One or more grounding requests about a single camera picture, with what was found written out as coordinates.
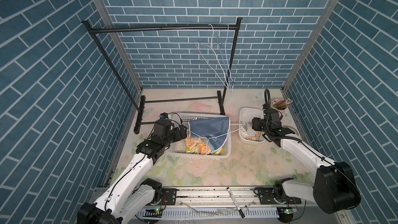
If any light blue wire hanger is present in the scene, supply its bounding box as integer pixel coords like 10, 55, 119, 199
217, 26, 234, 92

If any white rectangular tray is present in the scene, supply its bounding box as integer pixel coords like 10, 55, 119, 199
238, 107, 265, 145

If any white perforated plastic basket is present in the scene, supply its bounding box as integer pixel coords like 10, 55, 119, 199
166, 112, 232, 159

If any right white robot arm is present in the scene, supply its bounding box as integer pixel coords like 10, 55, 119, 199
251, 108, 361, 214

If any black clothes rack frame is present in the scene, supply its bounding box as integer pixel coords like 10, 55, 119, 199
82, 17, 243, 134

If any white wire hanger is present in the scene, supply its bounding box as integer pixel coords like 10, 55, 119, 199
186, 117, 246, 145
194, 24, 228, 89

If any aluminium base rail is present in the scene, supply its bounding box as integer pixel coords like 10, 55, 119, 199
90, 186, 343, 222

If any bundle of coloured pencils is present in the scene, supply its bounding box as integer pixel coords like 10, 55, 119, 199
273, 98, 293, 111

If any black corrugated cable hose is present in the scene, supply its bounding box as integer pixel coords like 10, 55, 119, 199
263, 88, 304, 142

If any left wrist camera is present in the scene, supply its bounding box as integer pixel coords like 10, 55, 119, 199
159, 113, 170, 119

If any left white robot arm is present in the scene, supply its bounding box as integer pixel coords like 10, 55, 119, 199
77, 118, 187, 224

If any orange bunny towel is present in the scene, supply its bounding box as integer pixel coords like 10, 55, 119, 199
183, 137, 211, 155

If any blue bear towel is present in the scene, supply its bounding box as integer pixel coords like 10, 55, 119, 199
188, 116, 231, 153

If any black marker on rail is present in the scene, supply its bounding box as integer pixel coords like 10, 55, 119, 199
227, 187, 245, 218

